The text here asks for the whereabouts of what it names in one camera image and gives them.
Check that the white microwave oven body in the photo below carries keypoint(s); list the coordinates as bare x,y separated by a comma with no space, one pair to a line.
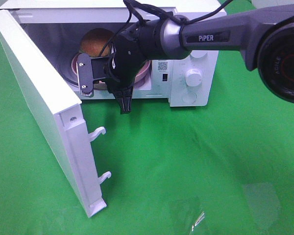
45,36

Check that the round white door button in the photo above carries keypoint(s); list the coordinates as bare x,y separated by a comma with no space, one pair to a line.
189,97

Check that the pink round plate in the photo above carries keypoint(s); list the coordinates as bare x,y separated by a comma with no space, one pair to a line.
101,85

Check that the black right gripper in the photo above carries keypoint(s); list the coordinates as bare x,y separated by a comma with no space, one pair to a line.
117,71

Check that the white microwave door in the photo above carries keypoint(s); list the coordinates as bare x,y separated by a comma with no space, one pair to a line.
57,111

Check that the burger with lettuce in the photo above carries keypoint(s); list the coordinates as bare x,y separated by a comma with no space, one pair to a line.
94,40

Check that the white microwave knob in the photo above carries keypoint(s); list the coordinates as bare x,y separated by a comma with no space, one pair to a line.
198,53
193,77

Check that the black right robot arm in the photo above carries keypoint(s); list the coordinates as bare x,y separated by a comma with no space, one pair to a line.
264,37

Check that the green table mat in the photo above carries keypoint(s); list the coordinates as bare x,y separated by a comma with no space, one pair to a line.
223,169

